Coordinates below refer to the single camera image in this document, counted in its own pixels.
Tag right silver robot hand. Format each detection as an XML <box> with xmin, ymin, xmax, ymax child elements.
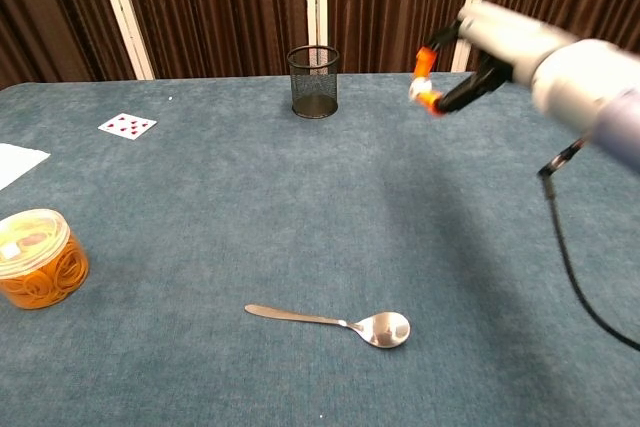
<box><xmin>408</xmin><ymin>0</ymin><xmax>584</xmax><ymax>118</ymax></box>

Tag white paper sheet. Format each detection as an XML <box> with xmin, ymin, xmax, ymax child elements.
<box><xmin>0</xmin><ymin>142</ymin><xmax>52</xmax><ymax>192</ymax></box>

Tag clear jar of rubber bands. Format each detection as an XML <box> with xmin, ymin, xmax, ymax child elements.
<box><xmin>0</xmin><ymin>208</ymin><xmax>91</xmax><ymax>311</ymax></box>

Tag metal spoon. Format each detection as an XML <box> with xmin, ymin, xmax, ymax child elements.
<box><xmin>244</xmin><ymin>303</ymin><xmax>412</xmax><ymax>350</ymax></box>

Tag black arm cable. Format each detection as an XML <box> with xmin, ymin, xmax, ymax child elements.
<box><xmin>536</xmin><ymin>135</ymin><xmax>640</xmax><ymax>352</ymax></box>

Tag black mesh pen cup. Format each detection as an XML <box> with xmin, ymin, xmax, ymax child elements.
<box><xmin>286</xmin><ymin>44</ymin><xmax>341</xmax><ymax>120</ymax></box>

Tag white die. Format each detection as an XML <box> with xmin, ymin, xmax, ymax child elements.
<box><xmin>408</xmin><ymin>76</ymin><xmax>433</xmax><ymax>101</ymax></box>

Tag red diamonds playing card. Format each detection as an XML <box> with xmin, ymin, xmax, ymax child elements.
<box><xmin>97</xmin><ymin>113</ymin><xmax>159</xmax><ymax>142</ymax></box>

